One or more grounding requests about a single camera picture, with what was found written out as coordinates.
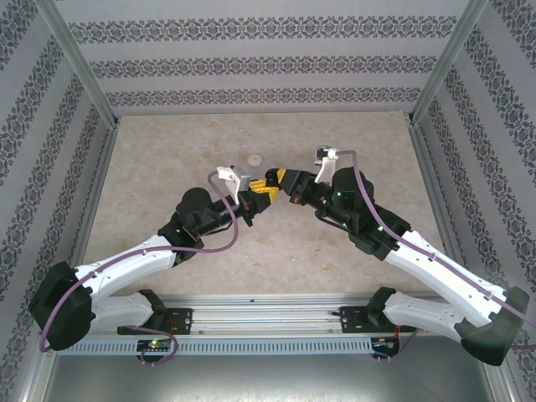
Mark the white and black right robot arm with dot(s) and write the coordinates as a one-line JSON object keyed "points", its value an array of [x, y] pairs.
{"points": [[439, 268]]}

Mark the small circuit board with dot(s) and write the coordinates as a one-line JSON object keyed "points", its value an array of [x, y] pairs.
{"points": [[153, 344], [383, 344]]}

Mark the aluminium frame post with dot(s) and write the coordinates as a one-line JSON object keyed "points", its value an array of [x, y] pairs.
{"points": [[79, 63], [446, 63]]}

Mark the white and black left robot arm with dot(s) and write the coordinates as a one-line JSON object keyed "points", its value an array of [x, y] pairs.
{"points": [[125, 259]]}

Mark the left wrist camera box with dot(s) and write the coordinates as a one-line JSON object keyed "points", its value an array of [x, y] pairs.
{"points": [[234, 178]]}

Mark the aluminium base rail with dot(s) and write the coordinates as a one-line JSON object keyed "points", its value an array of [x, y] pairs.
{"points": [[268, 312]]}

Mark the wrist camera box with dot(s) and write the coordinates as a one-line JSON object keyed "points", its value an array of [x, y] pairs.
{"points": [[328, 161], [234, 178]]}

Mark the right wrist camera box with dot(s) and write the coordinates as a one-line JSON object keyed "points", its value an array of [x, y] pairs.
{"points": [[328, 161]]}

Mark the aluminium table side rail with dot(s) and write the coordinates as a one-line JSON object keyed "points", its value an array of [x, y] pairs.
{"points": [[428, 167], [100, 176]]}

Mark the white earbud charging case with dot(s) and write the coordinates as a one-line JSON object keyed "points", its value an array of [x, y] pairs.
{"points": [[254, 159]]}

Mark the grey sheet metal panel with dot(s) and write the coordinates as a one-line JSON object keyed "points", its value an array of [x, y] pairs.
{"points": [[268, 381]]}

